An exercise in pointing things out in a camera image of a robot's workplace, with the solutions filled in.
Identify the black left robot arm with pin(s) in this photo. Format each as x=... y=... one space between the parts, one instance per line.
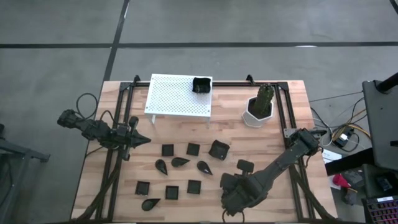
x=93 y=130

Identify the white hexagonal plant pot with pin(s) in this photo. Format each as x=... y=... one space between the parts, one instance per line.
x=247 y=118

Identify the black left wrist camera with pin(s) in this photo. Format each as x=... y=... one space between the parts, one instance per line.
x=123 y=128

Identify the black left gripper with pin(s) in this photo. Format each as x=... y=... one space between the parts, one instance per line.
x=122 y=140

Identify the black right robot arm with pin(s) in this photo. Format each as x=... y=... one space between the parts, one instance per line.
x=280 y=165

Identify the black teardrop plate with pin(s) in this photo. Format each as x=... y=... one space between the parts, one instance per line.
x=178 y=162
x=149 y=204
x=202 y=166
x=161 y=165

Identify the backlit keyboard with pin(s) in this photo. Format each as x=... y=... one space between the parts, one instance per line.
x=382 y=211

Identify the white perforated shelf riser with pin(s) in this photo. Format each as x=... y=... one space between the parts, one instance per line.
x=174 y=96

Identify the red object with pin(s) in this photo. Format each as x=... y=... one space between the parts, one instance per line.
x=339 y=180

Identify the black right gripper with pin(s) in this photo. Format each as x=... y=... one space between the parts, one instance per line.
x=248 y=193

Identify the grey metal stand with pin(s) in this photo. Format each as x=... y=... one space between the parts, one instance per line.
x=25 y=154

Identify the green cactus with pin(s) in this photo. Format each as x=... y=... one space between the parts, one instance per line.
x=264 y=99

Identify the black pole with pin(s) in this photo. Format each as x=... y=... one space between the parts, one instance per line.
x=388 y=84

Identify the black aluminium table frame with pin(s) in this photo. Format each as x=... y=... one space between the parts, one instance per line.
x=233 y=84

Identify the black small square plate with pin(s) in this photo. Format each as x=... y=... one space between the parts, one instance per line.
x=172 y=193
x=168 y=150
x=194 y=187
x=142 y=188
x=193 y=149

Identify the black handheld device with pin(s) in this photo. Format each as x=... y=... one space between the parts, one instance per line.
x=384 y=183

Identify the dark grey pouch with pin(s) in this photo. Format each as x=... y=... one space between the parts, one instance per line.
x=350 y=196

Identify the black bar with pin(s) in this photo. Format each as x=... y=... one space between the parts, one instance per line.
x=348 y=161

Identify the white paper sheet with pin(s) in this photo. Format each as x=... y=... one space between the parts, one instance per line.
x=329 y=155

